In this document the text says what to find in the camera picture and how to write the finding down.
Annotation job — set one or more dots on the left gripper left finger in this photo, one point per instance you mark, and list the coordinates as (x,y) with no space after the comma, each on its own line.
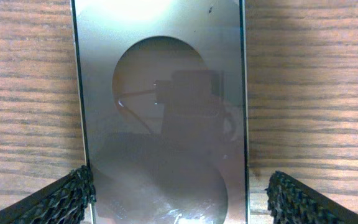
(63,201)

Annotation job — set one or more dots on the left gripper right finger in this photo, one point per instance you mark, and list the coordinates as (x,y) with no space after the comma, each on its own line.
(291,201)

